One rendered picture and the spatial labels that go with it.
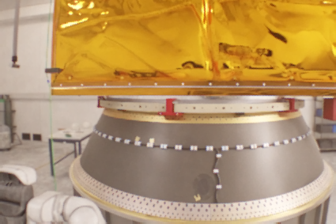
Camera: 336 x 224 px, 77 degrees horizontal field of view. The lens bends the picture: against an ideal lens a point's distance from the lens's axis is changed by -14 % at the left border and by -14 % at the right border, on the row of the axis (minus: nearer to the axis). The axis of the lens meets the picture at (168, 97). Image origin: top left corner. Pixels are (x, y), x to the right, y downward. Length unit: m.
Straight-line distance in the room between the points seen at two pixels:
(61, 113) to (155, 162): 6.83
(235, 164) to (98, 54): 0.98
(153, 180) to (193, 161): 0.23
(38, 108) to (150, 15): 7.33
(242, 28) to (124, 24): 0.67
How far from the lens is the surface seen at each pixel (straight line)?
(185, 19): 1.39
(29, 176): 0.78
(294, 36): 1.47
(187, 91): 1.37
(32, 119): 8.67
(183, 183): 1.24
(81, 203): 0.77
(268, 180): 1.35
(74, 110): 7.74
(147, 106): 1.36
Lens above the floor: 1.79
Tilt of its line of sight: 2 degrees down
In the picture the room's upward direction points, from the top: straight up
